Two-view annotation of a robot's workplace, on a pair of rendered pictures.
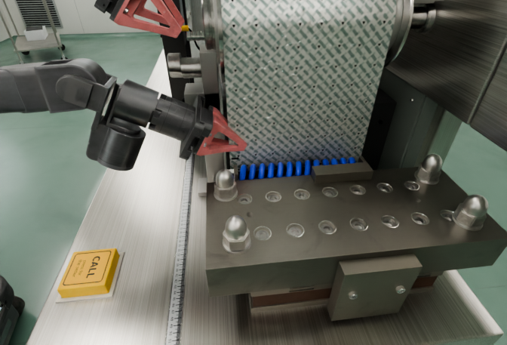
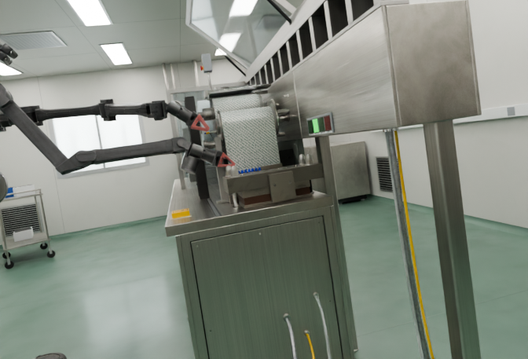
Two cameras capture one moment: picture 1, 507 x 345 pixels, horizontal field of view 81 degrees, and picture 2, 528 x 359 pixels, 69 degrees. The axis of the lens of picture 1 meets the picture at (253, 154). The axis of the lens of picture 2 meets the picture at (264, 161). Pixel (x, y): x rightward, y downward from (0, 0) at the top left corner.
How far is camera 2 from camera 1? 130 cm
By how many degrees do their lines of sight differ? 32
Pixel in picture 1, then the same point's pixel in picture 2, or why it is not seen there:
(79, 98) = (183, 144)
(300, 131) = (254, 156)
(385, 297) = (287, 187)
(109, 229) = not seen: hidden behind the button
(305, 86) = (251, 139)
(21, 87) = (166, 144)
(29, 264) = not seen: outside the picture
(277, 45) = (239, 127)
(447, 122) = (324, 160)
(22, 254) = not seen: outside the picture
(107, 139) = (188, 160)
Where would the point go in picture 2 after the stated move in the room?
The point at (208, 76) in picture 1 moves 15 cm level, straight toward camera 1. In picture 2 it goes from (218, 145) to (222, 144)
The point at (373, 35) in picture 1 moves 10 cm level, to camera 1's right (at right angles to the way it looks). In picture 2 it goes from (268, 121) to (290, 118)
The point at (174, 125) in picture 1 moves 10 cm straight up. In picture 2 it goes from (210, 155) to (206, 131)
